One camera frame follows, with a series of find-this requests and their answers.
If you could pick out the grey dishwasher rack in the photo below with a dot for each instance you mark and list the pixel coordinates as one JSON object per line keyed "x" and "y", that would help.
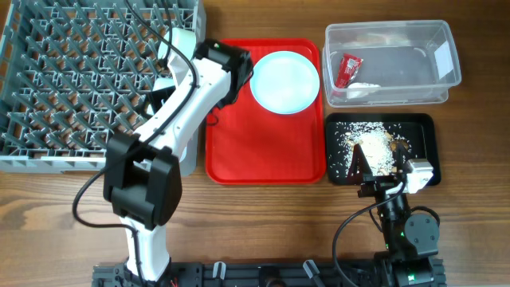
{"x": 73, "y": 73}

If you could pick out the clear plastic bin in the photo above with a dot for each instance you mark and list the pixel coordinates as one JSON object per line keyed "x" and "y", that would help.
{"x": 414, "y": 62}

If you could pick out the black waste tray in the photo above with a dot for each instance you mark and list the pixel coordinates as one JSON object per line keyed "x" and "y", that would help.
{"x": 417, "y": 129}

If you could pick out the red ketchup packet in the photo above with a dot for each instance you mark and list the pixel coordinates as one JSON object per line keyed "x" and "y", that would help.
{"x": 348, "y": 68}

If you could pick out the light blue bowl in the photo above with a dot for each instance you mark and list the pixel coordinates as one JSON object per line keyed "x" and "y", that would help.
{"x": 162, "y": 83}

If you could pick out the food scraps and rice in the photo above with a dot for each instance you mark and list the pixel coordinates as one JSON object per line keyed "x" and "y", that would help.
{"x": 377, "y": 141}

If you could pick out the red serving tray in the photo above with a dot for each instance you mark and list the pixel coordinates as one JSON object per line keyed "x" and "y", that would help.
{"x": 249, "y": 145}

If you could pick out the green bowl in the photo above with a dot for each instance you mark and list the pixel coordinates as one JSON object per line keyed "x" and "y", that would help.
{"x": 183, "y": 40}

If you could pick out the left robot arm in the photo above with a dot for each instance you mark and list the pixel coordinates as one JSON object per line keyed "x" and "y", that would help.
{"x": 143, "y": 179}

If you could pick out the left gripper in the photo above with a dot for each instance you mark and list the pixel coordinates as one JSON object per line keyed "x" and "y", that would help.
{"x": 157, "y": 96}

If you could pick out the white napkin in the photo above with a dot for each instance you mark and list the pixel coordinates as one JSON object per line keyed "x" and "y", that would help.
{"x": 359, "y": 90}

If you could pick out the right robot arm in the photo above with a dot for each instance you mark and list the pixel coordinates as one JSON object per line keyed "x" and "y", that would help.
{"x": 411, "y": 234}

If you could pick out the light blue plate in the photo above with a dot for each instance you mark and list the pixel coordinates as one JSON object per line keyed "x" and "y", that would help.
{"x": 285, "y": 82}

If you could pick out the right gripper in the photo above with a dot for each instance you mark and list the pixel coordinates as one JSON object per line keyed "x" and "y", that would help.
{"x": 379, "y": 186}

